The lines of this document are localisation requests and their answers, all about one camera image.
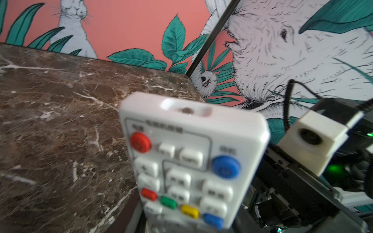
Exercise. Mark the white remote control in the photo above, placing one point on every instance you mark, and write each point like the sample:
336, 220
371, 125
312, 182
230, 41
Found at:
193, 162

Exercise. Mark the right black frame post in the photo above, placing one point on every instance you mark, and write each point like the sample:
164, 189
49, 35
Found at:
220, 13

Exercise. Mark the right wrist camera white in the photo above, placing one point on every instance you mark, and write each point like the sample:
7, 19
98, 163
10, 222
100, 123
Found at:
315, 137

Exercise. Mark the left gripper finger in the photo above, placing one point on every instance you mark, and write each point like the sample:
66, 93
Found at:
141, 225

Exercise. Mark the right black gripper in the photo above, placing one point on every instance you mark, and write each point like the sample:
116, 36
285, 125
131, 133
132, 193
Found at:
288, 196

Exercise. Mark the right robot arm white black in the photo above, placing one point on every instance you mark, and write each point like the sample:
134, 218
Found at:
351, 167

